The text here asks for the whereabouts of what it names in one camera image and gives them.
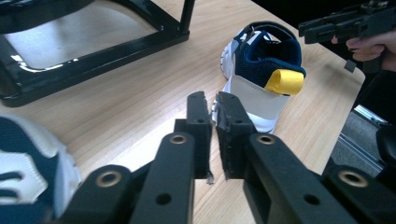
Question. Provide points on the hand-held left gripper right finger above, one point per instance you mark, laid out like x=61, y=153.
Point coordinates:
x=249, y=161

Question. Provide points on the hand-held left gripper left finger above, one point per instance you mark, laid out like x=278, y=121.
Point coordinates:
x=186, y=155

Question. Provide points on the navy and white sneaker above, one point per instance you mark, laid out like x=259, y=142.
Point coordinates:
x=28, y=168
x=261, y=62

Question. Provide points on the metal floor rail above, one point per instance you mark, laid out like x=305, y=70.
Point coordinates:
x=369, y=114

